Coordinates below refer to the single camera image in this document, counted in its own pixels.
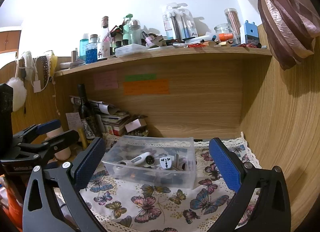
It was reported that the white note card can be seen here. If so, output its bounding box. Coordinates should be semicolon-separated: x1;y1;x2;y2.
66;112;82;131

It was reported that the orange sticky note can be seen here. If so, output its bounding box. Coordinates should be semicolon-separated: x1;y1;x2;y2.
123;79;170;95

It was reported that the small pink white box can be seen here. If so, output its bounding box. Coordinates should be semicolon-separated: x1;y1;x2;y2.
125;116;147;133

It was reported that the stack of papers and magazines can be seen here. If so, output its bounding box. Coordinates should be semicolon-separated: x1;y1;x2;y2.
69;95;133;136

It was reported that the silver metal tube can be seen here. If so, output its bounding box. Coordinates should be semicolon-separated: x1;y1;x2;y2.
175;153;179;170

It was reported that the blue pencil sharpener box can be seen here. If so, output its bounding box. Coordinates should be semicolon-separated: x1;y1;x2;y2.
244;20;259;46

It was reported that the pink sticky note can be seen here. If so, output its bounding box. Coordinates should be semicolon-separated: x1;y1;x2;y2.
93;71;119;90

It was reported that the bunch of metal keys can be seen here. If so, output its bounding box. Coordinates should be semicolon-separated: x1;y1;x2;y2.
178;157;196;172

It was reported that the butterfly print lace cloth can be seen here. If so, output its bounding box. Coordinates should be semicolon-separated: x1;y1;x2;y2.
53;131;262;232

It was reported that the green sticky note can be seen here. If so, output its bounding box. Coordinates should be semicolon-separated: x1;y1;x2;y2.
125;73;157;82

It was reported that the black round perforated cap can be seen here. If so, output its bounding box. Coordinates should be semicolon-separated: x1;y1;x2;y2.
145;155;155;165

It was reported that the dark wine bottle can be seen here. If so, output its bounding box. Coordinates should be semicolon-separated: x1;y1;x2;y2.
78;84;99;137

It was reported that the dark brown gold bottle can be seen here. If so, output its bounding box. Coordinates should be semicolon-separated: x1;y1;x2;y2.
129;171;173;185

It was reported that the clear plastic storage box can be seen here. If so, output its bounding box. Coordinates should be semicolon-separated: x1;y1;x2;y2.
101;136;196;189

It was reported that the white travel plug adapter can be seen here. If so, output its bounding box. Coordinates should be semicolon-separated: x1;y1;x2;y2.
159;156;174;170

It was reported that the blue liquid bottle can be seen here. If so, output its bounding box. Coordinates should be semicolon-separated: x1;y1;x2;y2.
86;34;98;64

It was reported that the mint green bottle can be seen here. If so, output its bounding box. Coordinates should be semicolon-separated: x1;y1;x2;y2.
123;14;133;46

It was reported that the cream ceramic mug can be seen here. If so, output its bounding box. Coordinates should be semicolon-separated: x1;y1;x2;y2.
45;127;71;161

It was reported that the pink satin fabric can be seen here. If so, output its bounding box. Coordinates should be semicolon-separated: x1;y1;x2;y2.
258;0;319;70

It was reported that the wooden shelf board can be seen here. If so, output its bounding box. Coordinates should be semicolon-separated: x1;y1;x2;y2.
55;46;272;77

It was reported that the orange cloth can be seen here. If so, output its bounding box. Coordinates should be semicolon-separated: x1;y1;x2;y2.
1;175;23;231

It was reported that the white fluffy pompom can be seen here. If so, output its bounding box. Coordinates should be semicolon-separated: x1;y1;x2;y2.
7;77;27;112

